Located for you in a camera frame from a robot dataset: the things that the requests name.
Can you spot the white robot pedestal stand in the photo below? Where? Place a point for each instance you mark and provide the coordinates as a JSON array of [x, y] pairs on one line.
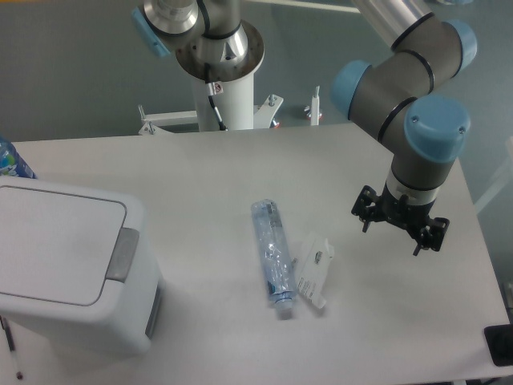
[[222, 77]]

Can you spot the blue labelled bottle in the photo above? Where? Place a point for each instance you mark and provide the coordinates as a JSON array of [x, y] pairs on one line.
[[12, 164]]

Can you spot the crushed clear plastic bottle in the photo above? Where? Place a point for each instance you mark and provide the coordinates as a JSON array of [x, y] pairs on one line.
[[273, 251]]

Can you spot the white plastic wrapper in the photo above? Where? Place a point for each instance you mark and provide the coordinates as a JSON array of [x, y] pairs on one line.
[[310, 268]]

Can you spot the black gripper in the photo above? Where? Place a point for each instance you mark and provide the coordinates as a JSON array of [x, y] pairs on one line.
[[405, 208]]

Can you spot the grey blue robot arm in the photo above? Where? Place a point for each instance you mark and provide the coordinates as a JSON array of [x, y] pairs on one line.
[[394, 102]]

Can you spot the white trash can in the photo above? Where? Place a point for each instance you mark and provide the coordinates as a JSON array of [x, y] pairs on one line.
[[76, 265]]

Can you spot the black pen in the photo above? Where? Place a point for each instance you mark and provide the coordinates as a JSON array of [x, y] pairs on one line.
[[12, 349]]

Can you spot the black device at edge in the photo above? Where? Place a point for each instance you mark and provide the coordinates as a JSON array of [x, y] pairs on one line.
[[499, 341]]

